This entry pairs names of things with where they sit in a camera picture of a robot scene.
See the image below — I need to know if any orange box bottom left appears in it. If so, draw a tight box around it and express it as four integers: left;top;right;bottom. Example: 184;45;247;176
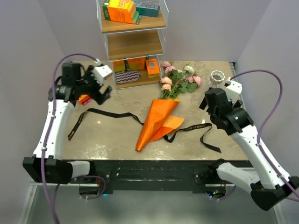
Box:
113;60;126;72

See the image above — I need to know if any orange box bottom middle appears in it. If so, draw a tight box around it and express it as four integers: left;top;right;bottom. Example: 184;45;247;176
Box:
127;57;145;70

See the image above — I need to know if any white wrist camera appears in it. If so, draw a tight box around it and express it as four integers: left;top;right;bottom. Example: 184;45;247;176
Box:
93;65;113;84
224;78;242;103

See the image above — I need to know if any orange wrapping paper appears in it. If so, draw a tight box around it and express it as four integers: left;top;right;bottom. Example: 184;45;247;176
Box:
135;98;185;152

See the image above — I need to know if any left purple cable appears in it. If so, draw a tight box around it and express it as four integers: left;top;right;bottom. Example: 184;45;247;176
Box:
41;53;107;224

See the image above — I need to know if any pink flower bouquet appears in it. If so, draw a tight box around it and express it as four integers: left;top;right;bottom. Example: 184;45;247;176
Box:
159;61;201;100

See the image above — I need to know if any purple wavy sponge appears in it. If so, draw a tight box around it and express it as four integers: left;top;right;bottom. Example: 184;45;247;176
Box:
115;70;143;84

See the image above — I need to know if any pink orange snack box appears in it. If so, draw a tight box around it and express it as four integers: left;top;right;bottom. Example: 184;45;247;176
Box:
78;94;92;105

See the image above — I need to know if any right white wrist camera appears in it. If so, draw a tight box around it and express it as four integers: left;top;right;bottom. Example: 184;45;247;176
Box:
224;78;242;103

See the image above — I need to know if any white wire wooden shelf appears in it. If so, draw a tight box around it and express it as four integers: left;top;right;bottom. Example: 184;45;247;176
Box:
96;0;169;89

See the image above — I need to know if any black printed ribbon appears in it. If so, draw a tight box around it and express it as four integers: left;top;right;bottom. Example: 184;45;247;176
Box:
67;108;221;153

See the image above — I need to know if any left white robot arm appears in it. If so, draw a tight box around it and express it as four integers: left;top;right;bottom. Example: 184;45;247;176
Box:
22;62;112;184

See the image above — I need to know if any orange green box top shelf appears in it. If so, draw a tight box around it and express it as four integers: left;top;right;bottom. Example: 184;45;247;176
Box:
102;0;142;24

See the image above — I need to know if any teal box top shelf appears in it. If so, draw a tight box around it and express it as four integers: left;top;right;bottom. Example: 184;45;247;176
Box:
134;0;160;17

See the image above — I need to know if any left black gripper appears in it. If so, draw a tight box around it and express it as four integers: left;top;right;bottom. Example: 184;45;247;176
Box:
77;66;112;105

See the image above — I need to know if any white ribbed vase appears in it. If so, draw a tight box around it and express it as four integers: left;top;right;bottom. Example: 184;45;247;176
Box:
208;70;225;88

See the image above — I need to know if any orange box bottom right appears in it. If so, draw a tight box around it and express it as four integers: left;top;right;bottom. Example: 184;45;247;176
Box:
145;58;160;78

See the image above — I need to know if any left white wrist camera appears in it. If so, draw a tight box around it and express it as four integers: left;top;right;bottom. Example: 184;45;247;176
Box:
93;65;113;84

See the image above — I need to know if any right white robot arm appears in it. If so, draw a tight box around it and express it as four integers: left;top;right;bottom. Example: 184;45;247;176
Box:
200;88;299;211

